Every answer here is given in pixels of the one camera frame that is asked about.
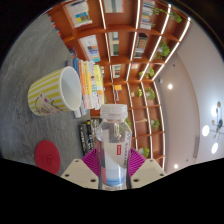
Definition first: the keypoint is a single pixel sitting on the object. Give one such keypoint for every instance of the flat round red coaster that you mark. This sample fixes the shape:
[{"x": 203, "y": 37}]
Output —
[{"x": 47, "y": 156}]

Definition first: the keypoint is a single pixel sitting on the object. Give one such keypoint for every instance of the stack of dark books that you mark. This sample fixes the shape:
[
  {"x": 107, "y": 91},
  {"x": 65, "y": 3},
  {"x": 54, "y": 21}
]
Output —
[{"x": 86, "y": 136}]

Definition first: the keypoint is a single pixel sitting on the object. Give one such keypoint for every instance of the ceiling air vent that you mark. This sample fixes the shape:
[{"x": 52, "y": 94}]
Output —
[{"x": 196, "y": 146}]

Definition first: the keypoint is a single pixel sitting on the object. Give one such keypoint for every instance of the branched ceiling lamp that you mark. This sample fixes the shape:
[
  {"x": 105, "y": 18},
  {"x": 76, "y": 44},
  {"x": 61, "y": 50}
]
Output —
[{"x": 216, "y": 125}]

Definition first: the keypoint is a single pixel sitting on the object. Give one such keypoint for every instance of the round recessed ceiling light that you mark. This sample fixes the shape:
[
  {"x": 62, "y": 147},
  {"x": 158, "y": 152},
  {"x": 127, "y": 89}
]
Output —
[
  {"x": 175, "y": 166},
  {"x": 170, "y": 86}
]

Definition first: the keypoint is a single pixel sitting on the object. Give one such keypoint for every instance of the stack of colourful books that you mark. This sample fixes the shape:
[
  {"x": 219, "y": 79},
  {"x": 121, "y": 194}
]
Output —
[{"x": 90, "y": 85}]

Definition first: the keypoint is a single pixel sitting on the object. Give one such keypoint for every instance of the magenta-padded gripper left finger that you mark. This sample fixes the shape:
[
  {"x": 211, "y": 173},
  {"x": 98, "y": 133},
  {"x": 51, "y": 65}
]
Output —
[{"x": 78, "y": 173}]

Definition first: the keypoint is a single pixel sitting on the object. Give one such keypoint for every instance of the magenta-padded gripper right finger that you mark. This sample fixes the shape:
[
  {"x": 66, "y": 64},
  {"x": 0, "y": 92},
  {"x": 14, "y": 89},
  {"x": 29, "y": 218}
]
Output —
[{"x": 148, "y": 172}]

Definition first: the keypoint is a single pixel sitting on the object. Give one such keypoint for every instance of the yellow striped white mug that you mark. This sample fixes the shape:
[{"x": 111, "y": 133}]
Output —
[{"x": 46, "y": 95}]

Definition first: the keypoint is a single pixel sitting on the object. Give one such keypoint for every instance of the clear plastic water bottle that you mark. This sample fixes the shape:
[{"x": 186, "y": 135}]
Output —
[{"x": 113, "y": 150}]

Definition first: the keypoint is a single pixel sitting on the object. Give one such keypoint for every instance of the wooden wall shelf unit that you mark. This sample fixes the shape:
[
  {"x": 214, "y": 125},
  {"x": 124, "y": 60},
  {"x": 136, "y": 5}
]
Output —
[{"x": 120, "y": 60}]

